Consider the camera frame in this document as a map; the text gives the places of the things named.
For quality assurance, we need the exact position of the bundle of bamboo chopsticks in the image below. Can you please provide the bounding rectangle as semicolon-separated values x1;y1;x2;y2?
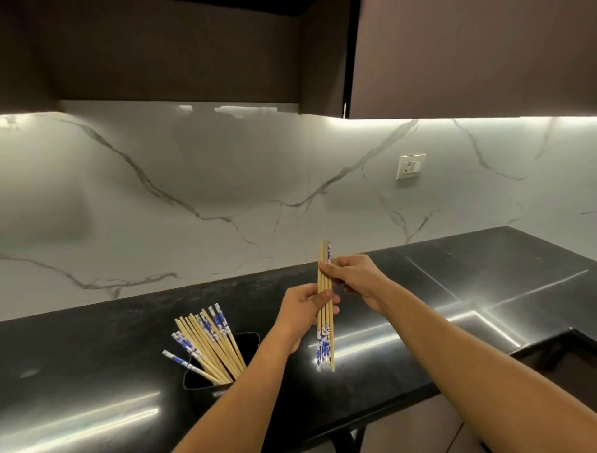
162;303;247;386

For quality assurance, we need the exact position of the person's right hand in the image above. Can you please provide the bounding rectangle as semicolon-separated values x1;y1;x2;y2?
318;254;398;314

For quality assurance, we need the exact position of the beige base cabinet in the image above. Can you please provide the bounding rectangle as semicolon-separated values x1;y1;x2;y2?
322;394;495;453

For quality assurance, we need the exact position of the person's left forearm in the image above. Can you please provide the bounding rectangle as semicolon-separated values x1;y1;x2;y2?
172;327;299;453

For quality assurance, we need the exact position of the white wall socket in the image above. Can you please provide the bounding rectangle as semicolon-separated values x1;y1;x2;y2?
396;154;426;180

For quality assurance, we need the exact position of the person's right forearm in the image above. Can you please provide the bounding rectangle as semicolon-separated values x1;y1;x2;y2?
380;282;597;453

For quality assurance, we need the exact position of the dark kitchen sink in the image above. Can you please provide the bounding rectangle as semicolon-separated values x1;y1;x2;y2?
509;328;597;402

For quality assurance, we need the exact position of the black chopstick holder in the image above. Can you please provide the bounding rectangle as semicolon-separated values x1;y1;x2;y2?
182;332;262;423

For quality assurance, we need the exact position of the dark brown wall cabinet door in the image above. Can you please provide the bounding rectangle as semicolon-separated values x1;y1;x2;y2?
349;0;597;120

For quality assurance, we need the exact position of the blue patterned bamboo chopstick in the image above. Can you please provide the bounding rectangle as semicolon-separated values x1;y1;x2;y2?
323;243;331;369
317;241;323;372
320;241;326;370
327;241;336;372

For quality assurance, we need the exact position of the person's left hand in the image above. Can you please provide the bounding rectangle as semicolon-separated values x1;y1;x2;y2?
275;283;341;356

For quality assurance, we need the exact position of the dark brown recessed wall cabinet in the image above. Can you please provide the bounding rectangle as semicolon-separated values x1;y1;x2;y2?
0;0;360;116

